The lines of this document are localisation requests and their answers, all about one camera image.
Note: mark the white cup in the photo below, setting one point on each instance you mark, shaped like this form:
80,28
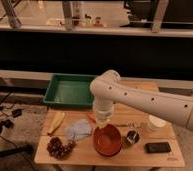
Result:
154,124

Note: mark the black smartphone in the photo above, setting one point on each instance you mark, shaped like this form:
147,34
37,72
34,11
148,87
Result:
158,147

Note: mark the orange carrot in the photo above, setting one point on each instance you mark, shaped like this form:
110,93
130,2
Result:
91,118

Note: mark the orange bowl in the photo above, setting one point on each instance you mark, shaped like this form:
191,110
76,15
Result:
107,141

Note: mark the light blue cloth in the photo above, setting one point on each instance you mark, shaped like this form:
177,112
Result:
78,130

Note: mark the small metal can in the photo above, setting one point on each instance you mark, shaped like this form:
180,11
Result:
131,138

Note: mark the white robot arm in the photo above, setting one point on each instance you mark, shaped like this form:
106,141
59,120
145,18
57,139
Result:
107,90

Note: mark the yellow banana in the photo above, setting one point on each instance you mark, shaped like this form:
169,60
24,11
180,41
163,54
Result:
57,120

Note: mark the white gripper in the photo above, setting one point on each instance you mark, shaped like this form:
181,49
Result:
101,123

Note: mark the bunch of dark grapes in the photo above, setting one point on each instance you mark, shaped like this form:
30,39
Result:
58,150

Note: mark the green plastic tray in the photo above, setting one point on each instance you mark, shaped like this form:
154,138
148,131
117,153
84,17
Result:
69,91

